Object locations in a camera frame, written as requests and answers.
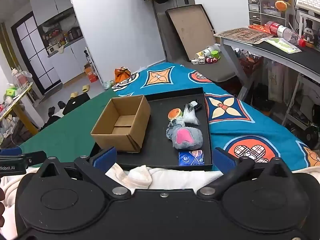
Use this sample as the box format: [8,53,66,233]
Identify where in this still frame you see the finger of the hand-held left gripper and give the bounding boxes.
[0,147,23,157]
[0,151,47,167]

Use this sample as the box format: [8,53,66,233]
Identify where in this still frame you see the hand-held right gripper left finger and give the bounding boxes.
[37,146,132,200]

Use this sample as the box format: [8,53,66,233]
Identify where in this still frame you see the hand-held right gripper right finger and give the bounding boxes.
[196,147,297,200]

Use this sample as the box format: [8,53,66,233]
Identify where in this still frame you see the brown cardboard box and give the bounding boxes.
[90,95,151,153]

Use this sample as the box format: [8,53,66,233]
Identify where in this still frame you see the blue tissue packet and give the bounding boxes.
[178,149,205,166]

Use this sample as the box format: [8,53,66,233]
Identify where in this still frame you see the grey and pink plush toy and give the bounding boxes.
[166,120,203,151]

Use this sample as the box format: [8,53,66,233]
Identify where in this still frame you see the clear plastic bag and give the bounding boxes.
[182,104,200,126]

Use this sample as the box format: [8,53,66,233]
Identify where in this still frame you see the black shallow tray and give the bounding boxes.
[89,87,214,172]

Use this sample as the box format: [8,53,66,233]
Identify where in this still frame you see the cream stained cloth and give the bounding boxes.
[105,165,153,189]

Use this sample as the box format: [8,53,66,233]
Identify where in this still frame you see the blue patterned blanket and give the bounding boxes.
[111,62,320,174]

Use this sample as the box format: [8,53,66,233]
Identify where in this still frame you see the yellow side table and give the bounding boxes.
[0,82,40,136]

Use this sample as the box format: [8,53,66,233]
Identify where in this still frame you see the green mat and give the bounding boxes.
[19,87,119,167]

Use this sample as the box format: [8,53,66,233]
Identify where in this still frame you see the white fleece cloth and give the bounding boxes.
[0,164,224,240]

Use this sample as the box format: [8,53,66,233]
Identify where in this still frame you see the black shoes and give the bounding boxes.
[47,101,66,117]

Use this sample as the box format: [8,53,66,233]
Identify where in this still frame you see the black and white plush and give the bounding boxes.
[185,99,204,112]

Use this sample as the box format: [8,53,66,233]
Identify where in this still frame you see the black laptop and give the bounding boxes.
[62,93,91,116]

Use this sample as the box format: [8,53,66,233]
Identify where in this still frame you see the orange paper bag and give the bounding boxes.
[114,67,132,83]

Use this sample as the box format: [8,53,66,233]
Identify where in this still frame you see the grey floor mat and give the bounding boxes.
[172,52,236,83]

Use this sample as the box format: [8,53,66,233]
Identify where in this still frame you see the black floor fan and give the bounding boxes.
[301,124,320,151]

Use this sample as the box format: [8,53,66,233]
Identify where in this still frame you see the white stick vacuum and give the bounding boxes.
[83,47,104,86]

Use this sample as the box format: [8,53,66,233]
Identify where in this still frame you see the hanging cream bags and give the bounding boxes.
[267,59,286,103]

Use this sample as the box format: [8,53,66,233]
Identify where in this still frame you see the white metal rack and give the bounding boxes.
[282,74,320,131]

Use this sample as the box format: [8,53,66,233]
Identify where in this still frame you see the orange mesh basket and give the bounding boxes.
[237,54,263,78]

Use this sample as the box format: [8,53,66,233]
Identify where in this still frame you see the black framed sliding door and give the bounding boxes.
[10,11,63,96]

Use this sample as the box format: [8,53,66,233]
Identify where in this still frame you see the white kitchen cabinet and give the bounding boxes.
[30,0,88,85]

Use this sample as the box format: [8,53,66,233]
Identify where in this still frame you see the grey desk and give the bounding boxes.
[220,27,320,102]

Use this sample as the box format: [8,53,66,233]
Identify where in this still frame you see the patterned brown board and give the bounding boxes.
[213,27,272,44]

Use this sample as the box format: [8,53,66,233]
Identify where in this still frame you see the green and white packet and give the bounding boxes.
[260,37,302,54]

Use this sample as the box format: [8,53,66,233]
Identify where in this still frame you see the red flat packet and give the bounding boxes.
[248,24,272,34]

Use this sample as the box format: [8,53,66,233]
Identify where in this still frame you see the red label plastic bottle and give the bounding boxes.
[265,21,307,48]

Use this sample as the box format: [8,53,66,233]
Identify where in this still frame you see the grey drawer organizer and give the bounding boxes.
[247,0,292,28]

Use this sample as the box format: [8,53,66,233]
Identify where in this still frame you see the panda figure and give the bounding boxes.
[303,27,315,42]

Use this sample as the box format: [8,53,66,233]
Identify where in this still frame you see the orange round plush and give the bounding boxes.
[275,0,288,12]

